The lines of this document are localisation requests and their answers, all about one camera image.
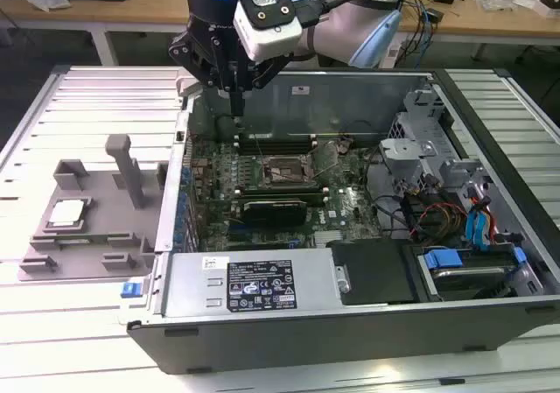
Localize silver chipset heatsink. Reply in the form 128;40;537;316
313;229;346;249

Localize wooden desk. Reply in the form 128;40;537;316
0;0;560;68

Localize silver CPU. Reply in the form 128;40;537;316
46;199;92;228

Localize silver power supply unit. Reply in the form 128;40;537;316
160;248;352;320

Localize blue disk carrier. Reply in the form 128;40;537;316
423;246;528;301

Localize coloured wire bundle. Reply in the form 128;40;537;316
409;200;468;239

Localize green motherboard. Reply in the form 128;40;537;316
185;138;389;252

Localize black plastic shroud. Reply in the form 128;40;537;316
326;237;417;307

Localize black round case speaker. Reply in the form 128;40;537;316
216;115;238;141

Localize metal socket cover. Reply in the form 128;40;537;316
305;140;341;180

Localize black graphics card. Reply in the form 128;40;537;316
241;198;309;228

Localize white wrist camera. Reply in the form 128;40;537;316
233;0;304;61

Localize green RAM stick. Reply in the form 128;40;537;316
55;234;132;245

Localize thin metal locking lever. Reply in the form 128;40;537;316
252;134;267;167

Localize blue flat wire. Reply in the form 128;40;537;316
474;194;495;250
465;211;482;250

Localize black PC case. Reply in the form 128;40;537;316
118;67;560;375

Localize black power cable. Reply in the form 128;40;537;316
364;145;421;241

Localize grey parts rack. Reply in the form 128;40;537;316
17;133;171;283

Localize silver metal drive cage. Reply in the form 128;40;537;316
378;87;485;197

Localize CPU socket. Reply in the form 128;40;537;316
261;154;315;186

